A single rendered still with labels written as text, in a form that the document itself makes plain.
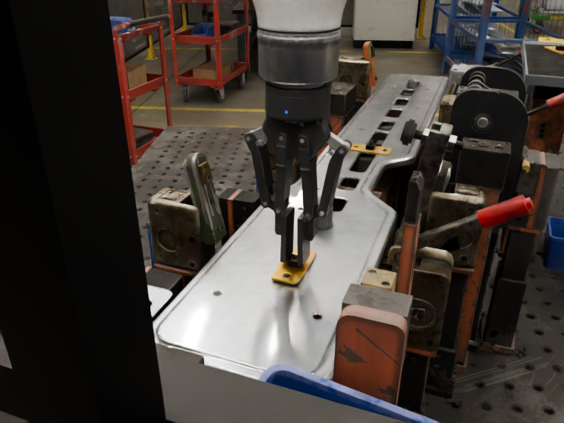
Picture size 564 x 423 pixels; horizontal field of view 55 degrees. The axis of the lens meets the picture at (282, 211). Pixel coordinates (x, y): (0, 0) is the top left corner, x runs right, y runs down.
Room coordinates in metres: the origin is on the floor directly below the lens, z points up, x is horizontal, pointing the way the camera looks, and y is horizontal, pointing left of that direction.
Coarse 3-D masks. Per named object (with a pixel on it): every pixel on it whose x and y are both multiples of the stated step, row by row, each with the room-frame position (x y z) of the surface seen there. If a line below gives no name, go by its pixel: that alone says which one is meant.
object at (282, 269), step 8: (296, 248) 0.64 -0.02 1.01; (296, 256) 0.61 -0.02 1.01; (312, 256) 0.62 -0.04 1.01; (280, 264) 0.60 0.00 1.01; (288, 264) 0.60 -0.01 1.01; (296, 264) 0.60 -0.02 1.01; (304, 264) 0.60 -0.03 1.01; (280, 272) 0.59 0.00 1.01; (288, 272) 0.59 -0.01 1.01; (296, 272) 0.59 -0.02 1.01; (304, 272) 0.59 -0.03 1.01; (280, 280) 0.57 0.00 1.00; (288, 280) 0.57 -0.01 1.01; (296, 280) 0.57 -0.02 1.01
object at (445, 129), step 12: (408, 132) 0.55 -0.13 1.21; (420, 132) 0.55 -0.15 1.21; (432, 132) 0.54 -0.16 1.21; (444, 132) 0.54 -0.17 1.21; (432, 144) 0.53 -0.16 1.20; (444, 144) 0.53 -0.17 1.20; (456, 144) 0.54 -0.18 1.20; (432, 156) 0.53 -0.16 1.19; (420, 168) 0.54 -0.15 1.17; (432, 168) 0.53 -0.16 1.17; (432, 180) 0.53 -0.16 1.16; (396, 240) 0.54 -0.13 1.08
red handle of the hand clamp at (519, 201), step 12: (504, 204) 0.52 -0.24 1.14; (516, 204) 0.51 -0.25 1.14; (528, 204) 0.51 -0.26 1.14; (480, 216) 0.52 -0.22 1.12; (492, 216) 0.52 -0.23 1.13; (504, 216) 0.51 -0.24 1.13; (516, 216) 0.51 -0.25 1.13; (444, 228) 0.54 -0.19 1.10; (456, 228) 0.53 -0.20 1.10; (468, 228) 0.53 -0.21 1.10; (420, 240) 0.54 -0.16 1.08; (432, 240) 0.54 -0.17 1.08; (444, 240) 0.54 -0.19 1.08
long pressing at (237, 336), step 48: (384, 96) 1.45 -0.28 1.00; (432, 96) 1.45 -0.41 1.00; (384, 144) 1.07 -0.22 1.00; (336, 192) 0.84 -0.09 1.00; (240, 240) 0.68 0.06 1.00; (336, 240) 0.68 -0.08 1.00; (384, 240) 0.67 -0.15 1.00; (192, 288) 0.56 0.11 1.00; (240, 288) 0.56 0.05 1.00; (288, 288) 0.56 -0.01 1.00; (336, 288) 0.56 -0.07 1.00; (192, 336) 0.47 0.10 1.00; (240, 336) 0.47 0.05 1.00; (288, 336) 0.47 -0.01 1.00
